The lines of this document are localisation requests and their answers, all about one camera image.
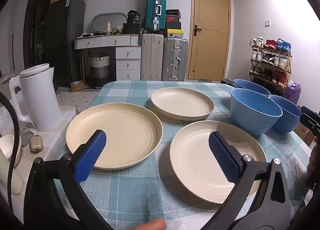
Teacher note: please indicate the red and black shoe box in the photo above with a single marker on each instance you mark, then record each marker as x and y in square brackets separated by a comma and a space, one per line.
[173, 19]

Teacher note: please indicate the white rounded object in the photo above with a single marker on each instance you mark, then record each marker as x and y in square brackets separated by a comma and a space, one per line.
[15, 182]

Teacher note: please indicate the person's left hand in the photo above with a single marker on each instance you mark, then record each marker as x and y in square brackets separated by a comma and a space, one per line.
[150, 225]

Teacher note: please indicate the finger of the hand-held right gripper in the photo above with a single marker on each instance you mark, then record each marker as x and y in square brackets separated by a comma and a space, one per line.
[311, 120]

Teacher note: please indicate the teal suitcase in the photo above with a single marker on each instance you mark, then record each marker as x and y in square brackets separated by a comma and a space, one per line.
[155, 12]

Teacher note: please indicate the woven laundry basket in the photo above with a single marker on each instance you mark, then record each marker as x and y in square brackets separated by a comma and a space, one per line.
[99, 67]

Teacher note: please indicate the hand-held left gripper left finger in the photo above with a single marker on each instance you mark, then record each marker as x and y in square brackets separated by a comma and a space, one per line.
[90, 156]

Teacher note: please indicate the white electric kettle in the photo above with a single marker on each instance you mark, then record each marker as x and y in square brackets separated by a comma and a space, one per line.
[42, 100]

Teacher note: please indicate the white desk with drawers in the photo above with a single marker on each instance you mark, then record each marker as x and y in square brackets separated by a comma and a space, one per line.
[125, 54]

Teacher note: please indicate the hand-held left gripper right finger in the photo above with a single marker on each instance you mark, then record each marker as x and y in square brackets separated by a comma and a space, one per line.
[223, 156]

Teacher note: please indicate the small cardboard box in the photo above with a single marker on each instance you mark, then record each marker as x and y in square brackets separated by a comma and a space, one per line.
[77, 86]

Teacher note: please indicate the cream plate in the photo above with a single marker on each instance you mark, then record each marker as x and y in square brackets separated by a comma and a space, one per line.
[195, 155]
[125, 130]
[182, 102]

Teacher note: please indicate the plain black shoe box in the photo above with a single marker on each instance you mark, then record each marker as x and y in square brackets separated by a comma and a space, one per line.
[173, 25]

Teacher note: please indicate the silver suitcase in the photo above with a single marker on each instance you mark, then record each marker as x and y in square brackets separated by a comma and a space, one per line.
[173, 57]

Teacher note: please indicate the white round dish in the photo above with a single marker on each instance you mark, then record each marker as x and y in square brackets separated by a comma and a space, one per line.
[6, 150]

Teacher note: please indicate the dark patterned rug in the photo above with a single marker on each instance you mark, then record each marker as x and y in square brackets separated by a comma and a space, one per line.
[65, 89]

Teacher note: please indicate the printed cardboard box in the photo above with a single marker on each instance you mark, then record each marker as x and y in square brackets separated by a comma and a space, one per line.
[302, 131]

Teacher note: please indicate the black paper bag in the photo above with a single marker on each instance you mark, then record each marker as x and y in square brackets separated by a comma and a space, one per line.
[133, 16]

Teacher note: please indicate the white bottle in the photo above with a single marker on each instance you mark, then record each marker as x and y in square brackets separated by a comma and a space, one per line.
[108, 27]

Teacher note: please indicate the shoe rack with shoes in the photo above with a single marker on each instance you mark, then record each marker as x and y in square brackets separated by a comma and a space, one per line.
[272, 59]

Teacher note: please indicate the beige suitcase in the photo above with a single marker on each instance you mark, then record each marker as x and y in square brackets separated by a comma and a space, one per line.
[152, 57]

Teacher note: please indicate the blue bowl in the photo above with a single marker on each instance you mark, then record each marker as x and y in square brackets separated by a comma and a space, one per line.
[290, 117]
[252, 117]
[250, 87]

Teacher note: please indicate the black storage box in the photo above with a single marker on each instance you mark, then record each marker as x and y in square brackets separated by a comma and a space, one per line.
[130, 28]

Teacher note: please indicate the wooden door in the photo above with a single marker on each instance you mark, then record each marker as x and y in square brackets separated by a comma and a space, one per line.
[211, 32]

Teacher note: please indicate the oval mirror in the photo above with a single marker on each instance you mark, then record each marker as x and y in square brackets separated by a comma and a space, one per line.
[100, 22]

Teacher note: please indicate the beige earbuds case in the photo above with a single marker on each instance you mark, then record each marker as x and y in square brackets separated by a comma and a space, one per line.
[36, 144]

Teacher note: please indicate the purple plastic bag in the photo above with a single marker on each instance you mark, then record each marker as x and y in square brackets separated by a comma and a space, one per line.
[292, 93]

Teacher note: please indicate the teal checked tablecloth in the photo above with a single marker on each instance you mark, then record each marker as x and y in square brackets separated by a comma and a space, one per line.
[135, 195]

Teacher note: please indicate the dark grey refrigerator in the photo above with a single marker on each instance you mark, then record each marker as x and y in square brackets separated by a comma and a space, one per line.
[65, 34]

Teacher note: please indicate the cream dotted mat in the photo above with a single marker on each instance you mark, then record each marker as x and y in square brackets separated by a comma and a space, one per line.
[75, 100]

